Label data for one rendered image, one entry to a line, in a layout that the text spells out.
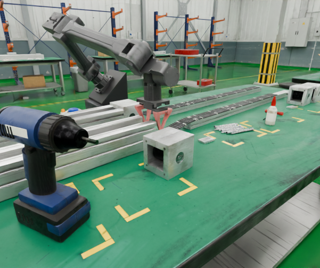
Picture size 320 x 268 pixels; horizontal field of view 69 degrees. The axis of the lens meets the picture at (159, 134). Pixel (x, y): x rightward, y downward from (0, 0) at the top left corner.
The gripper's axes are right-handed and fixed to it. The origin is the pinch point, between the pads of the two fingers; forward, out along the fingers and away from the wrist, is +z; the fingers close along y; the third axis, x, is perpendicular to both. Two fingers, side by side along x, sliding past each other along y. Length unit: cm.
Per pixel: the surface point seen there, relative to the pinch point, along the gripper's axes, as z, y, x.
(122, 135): -1.6, 4.9, -15.2
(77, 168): 3.8, 4.9, -29.2
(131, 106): -3.7, -14.2, 1.2
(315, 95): 1, 18, 103
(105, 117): -1.8, -14.1, -10.4
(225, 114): 4.3, 0.8, 42.1
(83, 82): 56, -480, 179
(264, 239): 62, 26, 46
